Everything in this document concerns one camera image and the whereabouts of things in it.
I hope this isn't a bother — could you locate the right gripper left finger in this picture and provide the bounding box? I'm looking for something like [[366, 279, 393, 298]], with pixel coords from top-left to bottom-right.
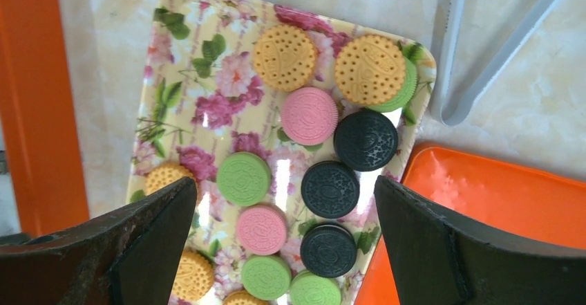
[[1, 177, 197, 304]]

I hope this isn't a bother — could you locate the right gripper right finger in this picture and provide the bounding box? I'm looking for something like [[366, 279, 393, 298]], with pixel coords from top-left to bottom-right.
[[374, 176, 585, 304]]

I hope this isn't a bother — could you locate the orange compartment box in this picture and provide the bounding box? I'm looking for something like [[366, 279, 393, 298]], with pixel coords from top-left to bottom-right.
[[1, 0, 89, 236]]

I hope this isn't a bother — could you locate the floral tray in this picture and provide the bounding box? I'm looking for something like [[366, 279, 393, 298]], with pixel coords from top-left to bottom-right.
[[126, 0, 437, 305]]

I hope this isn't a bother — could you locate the black cookie lower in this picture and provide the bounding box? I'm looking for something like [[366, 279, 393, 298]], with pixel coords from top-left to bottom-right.
[[300, 223, 357, 278]]

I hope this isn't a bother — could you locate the black cookie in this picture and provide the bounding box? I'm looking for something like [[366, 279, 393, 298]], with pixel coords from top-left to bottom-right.
[[301, 160, 360, 219], [333, 109, 399, 172], [300, 223, 357, 278]]

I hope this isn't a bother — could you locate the orange cookie bottom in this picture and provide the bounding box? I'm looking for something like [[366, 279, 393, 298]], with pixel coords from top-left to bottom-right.
[[223, 290, 269, 305]]

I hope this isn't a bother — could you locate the orange box lid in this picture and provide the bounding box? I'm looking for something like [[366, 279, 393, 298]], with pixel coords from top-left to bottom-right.
[[356, 145, 585, 304]]

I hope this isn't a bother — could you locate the black cookie middle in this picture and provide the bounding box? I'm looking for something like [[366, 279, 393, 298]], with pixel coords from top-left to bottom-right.
[[301, 160, 360, 219]]

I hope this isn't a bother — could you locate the pink cookie middle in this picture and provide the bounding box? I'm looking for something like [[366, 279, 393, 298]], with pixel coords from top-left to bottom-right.
[[236, 204, 288, 255]]

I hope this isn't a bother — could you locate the pink cookie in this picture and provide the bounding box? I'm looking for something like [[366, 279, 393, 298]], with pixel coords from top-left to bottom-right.
[[281, 87, 339, 146], [236, 204, 288, 255]]

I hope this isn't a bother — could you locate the green cookie lower right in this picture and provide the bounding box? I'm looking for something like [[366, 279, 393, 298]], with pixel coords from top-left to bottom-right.
[[290, 270, 342, 305]]

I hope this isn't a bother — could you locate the green cookie lower left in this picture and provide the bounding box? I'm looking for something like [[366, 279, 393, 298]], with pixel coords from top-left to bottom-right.
[[241, 255, 292, 301]]

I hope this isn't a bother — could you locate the green cookie middle left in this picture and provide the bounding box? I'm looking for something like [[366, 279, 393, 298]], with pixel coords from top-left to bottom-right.
[[216, 151, 272, 207]]

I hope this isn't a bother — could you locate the black cookie upper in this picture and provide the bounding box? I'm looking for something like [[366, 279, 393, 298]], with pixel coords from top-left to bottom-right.
[[333, 109, 399, 172]]

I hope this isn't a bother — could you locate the green cookie under orange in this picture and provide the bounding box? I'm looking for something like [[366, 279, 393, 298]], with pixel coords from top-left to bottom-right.
[[368, 58, 417, 113]]

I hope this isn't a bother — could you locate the pink cookie upper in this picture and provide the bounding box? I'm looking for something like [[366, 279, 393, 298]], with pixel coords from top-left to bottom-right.
[[281, 87, 339, 146]]

